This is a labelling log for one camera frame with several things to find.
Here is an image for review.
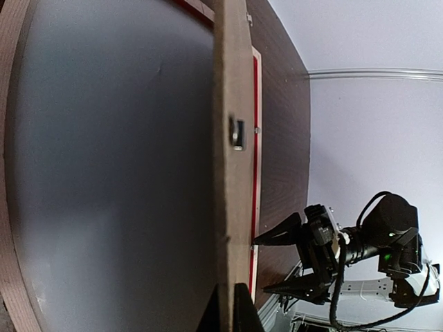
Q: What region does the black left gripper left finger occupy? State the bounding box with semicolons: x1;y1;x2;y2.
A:
196;284;220;332

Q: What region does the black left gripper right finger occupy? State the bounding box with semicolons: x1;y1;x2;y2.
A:
233;283;264;332

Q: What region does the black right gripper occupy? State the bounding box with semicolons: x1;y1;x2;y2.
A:
254;212;338;305

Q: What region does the brown backing board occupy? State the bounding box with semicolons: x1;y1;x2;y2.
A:
213;1;253;331

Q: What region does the pink wooden picture frame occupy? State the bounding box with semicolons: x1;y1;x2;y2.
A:
1;1;257;331

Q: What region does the metal turn clip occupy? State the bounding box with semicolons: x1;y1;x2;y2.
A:
229;116;246;151

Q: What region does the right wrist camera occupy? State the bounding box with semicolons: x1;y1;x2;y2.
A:
304;204;340;259

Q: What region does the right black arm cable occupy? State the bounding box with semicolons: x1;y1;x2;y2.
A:
327;190;439;331

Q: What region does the right aluminium corner post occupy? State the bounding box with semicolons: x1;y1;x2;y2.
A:
308;68;442;81

